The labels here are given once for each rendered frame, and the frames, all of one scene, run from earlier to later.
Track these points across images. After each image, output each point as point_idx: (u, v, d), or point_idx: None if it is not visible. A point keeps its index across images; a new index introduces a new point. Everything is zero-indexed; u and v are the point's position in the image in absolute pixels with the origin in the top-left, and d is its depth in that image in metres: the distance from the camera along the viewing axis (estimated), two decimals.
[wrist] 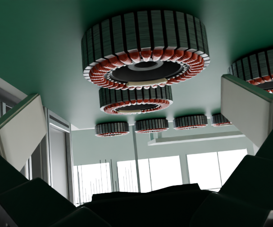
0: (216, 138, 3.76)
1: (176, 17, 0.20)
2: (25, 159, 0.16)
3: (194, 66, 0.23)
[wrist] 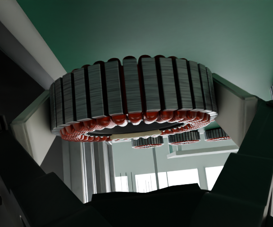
0: (236, 150, 3.74)
1: (177, 67, 0.15)
2: (46, 151, 0.16)
3: (197, 123, 0.18)
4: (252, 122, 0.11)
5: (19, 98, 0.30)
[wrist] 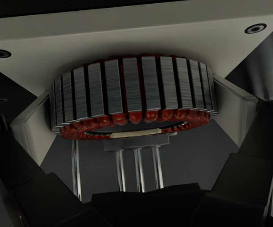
0: None
1: (177, 66, 0.15)
2: (45, 152, 0.16)
3: (197, 122, 0.18)
4: (252, 122, 0.11)
5: None
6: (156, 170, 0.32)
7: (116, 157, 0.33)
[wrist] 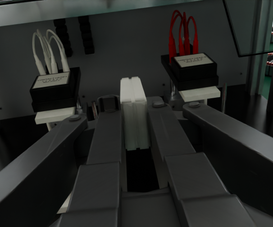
0: None
1: None
2: None
3: None
4: (152, 125, 0.12)
5: None
6: None
7: (79, 105, 0.56)
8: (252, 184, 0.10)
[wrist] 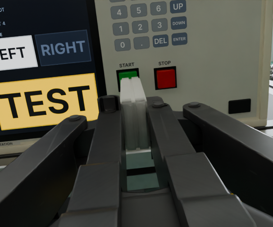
0: None
1: None
2: None
3: None
4: (152, 125, 0.12)
5: None
6: None
7: None
8: (252, 184, 0.10)
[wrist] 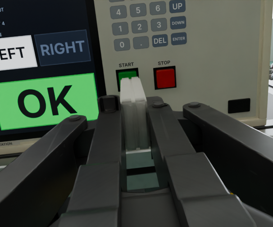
0: None
1: None
2: None
3: None
4: (152, 125, 0.12)
5: None
6: None
7: None
8: (252, 184, 0.10)
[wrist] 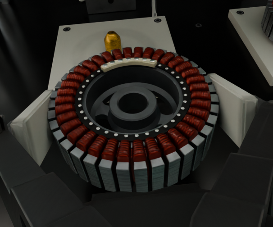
0: None
1: (100, 184, 0.16)
2: (46, 152, 0.16)
3: (68, 109, 0.17)
4: (252, 122, 0.11)
5: None
6: None
7: None
8: None
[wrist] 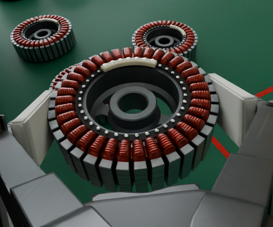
0: None
1: (100, 184, 0.16)
2: (46, 152, 0.16)
3: (68, 109, 0.17)
4: (252, 122, 0.11)
5: None
6: None
7: None
8: None
